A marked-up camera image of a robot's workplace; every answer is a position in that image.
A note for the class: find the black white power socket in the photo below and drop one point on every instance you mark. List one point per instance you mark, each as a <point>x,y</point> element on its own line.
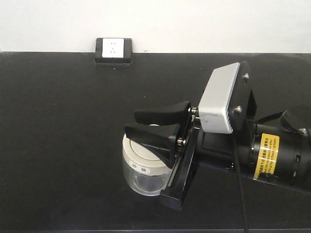
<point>113,51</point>

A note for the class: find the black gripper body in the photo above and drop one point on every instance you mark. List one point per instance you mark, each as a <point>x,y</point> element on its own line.
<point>225,152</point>

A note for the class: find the glass jar with white lid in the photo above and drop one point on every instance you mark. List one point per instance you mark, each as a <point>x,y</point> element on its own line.
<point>144,172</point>

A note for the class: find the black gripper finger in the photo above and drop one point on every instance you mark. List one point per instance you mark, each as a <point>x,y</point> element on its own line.
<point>161,140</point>
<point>168,115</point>

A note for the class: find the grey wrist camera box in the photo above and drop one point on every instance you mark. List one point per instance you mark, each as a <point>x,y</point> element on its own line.
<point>214,103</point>

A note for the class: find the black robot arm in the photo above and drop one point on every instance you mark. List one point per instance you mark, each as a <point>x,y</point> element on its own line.
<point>281,153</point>

